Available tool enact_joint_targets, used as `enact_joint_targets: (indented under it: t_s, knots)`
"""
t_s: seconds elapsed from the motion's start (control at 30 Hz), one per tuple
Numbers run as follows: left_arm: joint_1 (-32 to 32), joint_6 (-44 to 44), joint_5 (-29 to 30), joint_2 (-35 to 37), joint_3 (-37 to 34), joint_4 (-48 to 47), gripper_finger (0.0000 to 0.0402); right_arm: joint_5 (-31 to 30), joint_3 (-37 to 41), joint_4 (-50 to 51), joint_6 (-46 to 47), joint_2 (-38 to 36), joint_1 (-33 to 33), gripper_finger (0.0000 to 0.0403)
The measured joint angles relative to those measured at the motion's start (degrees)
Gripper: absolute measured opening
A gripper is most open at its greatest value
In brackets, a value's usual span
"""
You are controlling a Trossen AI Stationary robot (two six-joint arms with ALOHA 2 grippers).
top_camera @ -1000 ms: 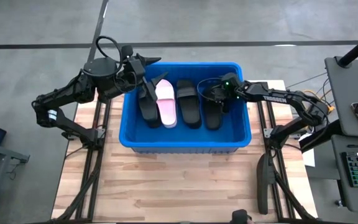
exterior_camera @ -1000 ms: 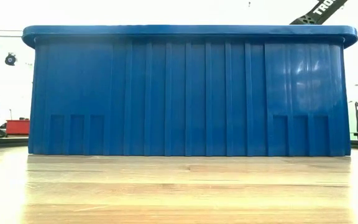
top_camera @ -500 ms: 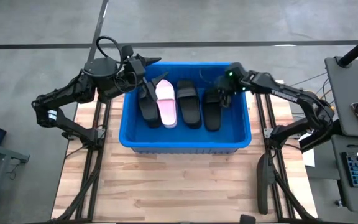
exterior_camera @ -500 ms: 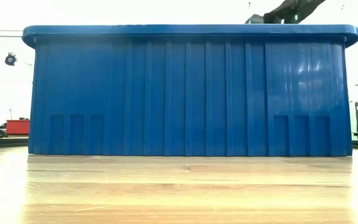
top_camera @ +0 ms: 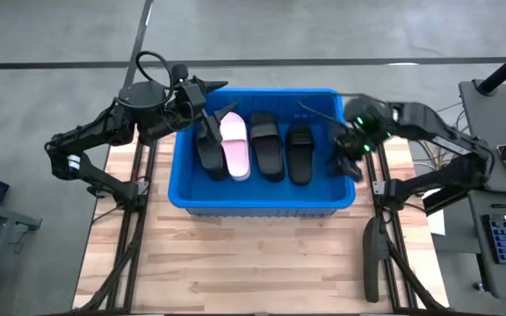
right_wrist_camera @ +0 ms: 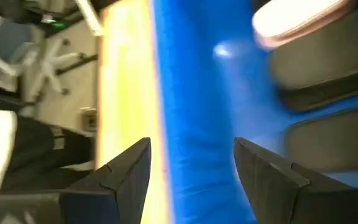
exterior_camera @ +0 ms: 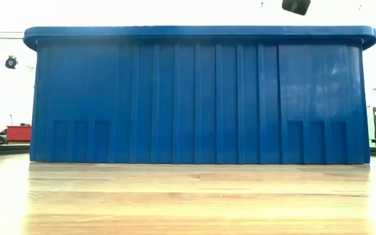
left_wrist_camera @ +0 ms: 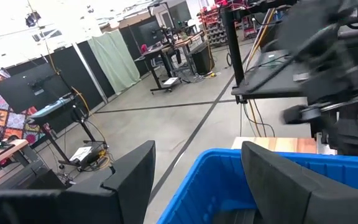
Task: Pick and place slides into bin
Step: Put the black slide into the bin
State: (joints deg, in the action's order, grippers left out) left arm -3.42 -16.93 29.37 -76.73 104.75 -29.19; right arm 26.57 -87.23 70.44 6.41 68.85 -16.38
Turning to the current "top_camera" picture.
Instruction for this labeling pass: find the black aluminium frame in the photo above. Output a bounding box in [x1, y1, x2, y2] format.
[365, 140, 450, 313]
[73, 131, 179, 313]

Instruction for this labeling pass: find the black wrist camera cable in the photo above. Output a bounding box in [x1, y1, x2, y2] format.
[296, 100, 346, 131]
[135, 50, 176, 96]

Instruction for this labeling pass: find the black left wrist camera cable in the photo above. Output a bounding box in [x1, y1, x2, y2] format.
[135, 50, 176, 96]

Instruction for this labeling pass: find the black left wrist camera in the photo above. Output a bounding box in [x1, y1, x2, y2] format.
[170, 63, 191, 83]

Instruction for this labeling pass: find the white paper sheet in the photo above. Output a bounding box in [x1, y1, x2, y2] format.
[426, 209, 447, 237]

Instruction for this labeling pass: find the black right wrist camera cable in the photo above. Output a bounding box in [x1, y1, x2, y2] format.
[296, 100, 346, 131]

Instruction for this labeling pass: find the black foam slide sandal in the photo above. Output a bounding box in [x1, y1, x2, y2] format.
[194, 122, 228, 182]
[249, 111, 286, 183]
[361, 216, 389, 304]
[285, 122, 316, 187]

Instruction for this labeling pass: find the orange cable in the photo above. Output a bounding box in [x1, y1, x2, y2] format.
[415, 140, 456, 166]

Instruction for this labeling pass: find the pink foam slide sandal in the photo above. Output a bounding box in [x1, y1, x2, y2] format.
[219, 111, 252, 183]

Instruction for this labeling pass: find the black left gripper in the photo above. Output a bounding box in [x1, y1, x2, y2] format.
[169, 75, 239, 148]

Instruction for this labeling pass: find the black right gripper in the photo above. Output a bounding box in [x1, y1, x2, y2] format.
[330, 125, 371, 183]

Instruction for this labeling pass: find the blue plastic bin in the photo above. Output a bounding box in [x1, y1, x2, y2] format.
[167, 87, 358, 219]

